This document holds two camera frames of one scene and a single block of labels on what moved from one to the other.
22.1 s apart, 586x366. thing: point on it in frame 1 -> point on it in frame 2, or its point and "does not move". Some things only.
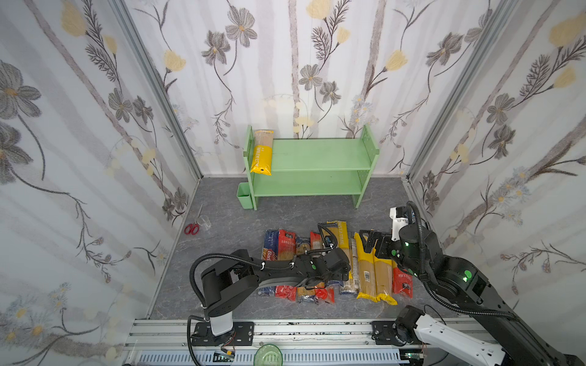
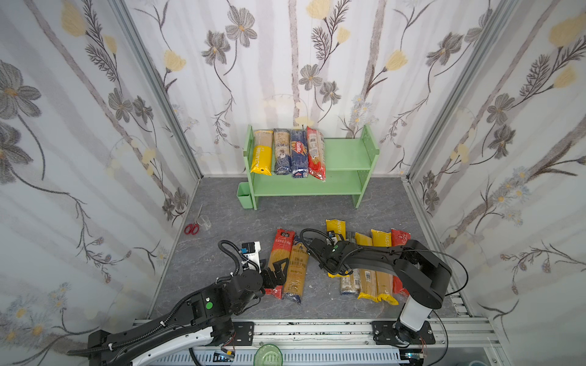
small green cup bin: x=243 y=195 does not move
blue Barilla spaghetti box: x=270 y=253 -> x=299 y=147
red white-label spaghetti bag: x=324 y=293 -> x=316 y=153
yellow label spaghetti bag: x=262 y=161 does not move
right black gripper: x=380 y=245 -> x=328 y=256
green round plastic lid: x=268 y=354 does not move
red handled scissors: x=194 y=228 does not move
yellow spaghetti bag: x=366 y=272 does not move
